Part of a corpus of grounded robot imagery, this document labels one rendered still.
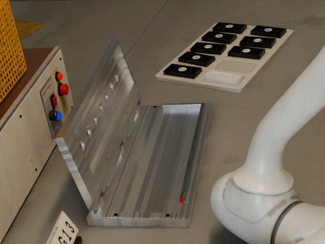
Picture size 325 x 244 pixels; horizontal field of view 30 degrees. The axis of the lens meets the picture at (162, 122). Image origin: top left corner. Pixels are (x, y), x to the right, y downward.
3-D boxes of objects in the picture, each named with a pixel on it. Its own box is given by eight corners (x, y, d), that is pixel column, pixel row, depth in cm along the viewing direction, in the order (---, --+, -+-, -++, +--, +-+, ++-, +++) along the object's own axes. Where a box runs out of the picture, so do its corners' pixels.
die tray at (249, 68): (241, 93, 160) (240, 90, 159) (154, 79, 173) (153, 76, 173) (294, 33, 188) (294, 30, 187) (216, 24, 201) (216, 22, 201)
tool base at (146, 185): (189, 227, 117) (187, 213, 115) (87, 225, 122) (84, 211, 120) (212, 111, 154) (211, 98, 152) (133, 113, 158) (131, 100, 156)
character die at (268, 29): (280, 38, 183) (279, 34, 183) (250, 34, 189) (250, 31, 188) (286, 32, 187) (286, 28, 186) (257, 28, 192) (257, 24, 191)
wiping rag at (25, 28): (51, 25, 221) (50, 21, 220) (12, 44, 210) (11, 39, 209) (13, 16, 234) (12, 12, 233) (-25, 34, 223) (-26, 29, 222)
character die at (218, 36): (229, 44, 184) (229, 40, 184) (201, 40, 189) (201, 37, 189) (237, 38, 188) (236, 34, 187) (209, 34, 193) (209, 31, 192)
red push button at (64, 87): (66, 98, 150) (63, 86, 148) (59, 99, 151) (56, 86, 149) (70, 92, 153) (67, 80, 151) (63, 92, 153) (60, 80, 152)
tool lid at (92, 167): (62, 137, 111) (53, 139, 111) (99, 216, 120) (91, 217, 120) (118, 38, 148) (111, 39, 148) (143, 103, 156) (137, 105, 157)
